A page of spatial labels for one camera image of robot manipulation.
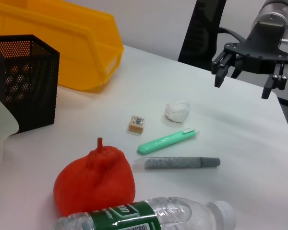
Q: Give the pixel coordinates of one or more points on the black office chair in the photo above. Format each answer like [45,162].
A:
[199,31]

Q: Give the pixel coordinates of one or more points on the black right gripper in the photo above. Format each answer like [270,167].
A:
[261,50]

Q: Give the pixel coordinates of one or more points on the grey marker pen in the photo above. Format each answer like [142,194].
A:
[177,163]

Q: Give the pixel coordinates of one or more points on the mint green pen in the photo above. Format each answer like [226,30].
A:
[163,142]

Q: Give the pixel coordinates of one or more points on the beige eraser with barcode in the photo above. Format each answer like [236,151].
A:
[136,124]

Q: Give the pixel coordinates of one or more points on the black mesh pen holder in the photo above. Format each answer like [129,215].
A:
[31,83]

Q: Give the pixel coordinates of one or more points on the yellow plastic bin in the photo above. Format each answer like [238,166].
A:
[69,40]

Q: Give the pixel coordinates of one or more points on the red-orange toy orange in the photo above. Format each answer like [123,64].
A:
[96,182]

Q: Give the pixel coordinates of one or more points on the white paper ball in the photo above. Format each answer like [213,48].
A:
[177,111]

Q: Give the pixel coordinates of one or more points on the clear bottle with green label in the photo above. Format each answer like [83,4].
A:
[134,215]

